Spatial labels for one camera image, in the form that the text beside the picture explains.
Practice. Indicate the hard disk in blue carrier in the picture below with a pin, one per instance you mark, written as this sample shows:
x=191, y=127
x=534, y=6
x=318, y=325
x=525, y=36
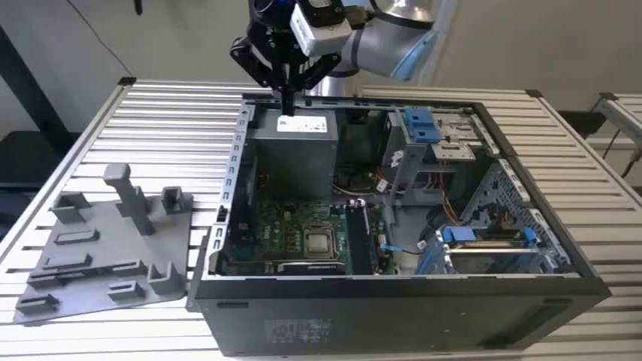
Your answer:
x=458, y=235

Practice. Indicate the black open PC case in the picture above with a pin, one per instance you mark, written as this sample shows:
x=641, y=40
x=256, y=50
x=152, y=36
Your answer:
x=351, y=316

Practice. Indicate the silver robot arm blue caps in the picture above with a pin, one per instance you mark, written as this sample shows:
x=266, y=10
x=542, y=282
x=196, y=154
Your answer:
x=380, y=49

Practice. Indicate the grey metal disk bay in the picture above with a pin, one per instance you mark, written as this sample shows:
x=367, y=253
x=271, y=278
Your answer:
x=454, y=152

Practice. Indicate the black box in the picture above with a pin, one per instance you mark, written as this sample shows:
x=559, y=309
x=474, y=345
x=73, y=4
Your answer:
x=582, y=124

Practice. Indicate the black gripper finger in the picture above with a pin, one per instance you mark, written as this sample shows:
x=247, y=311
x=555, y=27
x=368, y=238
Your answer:
x=318, y=71
x=251, y=56

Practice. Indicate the grey plastic parts rack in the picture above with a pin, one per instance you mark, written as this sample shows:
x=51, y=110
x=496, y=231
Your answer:
x=107, y=240

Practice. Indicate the blue drive latch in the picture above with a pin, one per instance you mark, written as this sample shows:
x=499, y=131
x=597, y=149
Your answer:
x=418, y=124

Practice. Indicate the aluminium side table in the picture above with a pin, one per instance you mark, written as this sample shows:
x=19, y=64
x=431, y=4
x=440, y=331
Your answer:
x=622, y=113

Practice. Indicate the black stick on wall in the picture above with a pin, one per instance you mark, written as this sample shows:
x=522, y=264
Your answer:
x=137, y=7

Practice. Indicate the green motherboard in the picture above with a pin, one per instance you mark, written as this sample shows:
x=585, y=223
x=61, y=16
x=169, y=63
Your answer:
x=280, y=225

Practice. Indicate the grey power supply unit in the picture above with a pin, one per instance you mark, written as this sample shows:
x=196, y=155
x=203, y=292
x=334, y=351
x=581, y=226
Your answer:
x=295, y=161

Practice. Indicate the black graphics card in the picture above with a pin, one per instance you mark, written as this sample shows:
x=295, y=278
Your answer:
x=311, y=267

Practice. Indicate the silver CPU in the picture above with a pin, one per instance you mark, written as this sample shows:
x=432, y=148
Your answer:
x=319, y=245

